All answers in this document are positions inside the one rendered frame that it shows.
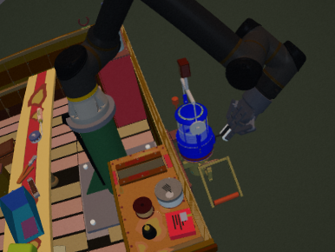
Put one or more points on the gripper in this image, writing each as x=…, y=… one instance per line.
x=241, y=116

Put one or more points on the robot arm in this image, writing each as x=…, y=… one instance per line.
x=202, y=26

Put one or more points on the blue lantern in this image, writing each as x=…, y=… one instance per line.
x=195, y=142

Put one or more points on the green transom socket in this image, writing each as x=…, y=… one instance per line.
x=191, y=167

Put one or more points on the white lantern bail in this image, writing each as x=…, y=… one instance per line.
x=189, y=95

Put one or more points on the dark red clip block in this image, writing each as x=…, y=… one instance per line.
x=184, y=67

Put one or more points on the wooden dinghy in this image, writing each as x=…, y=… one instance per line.
x=66, y=162

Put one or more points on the orange round knob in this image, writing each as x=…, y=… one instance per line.
x=175, y=100

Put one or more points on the grey spool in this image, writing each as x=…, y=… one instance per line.
x=169, y=191

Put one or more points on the brown and grey tray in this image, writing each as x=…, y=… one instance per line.
x=141, y=168

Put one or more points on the red flat box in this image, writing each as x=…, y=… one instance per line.
x=180, y=224

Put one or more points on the dark red spool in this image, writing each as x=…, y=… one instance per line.
x=143, y=206

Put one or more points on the red mat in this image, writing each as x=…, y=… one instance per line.
x=123, y=89

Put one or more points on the black round knob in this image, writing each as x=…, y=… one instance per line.
x=149, y=231

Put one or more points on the orange panel board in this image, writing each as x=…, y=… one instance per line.
x=136, y=226

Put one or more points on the red hook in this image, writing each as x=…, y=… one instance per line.
x=84, y=22

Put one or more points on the yellow plank with red stripe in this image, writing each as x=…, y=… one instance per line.
x=47, y=162

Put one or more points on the blue grey disc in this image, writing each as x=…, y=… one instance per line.
x=35, y=136

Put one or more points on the brown small block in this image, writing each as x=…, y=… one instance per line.
x=33, y=187

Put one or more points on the brown box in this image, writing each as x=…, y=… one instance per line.
x=6, y=150

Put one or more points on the blue box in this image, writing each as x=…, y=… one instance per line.
x=20, y=215

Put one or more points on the light green block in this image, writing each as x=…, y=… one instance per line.
x=21, y=248

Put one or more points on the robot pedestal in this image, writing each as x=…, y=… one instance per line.
x=101, y=150

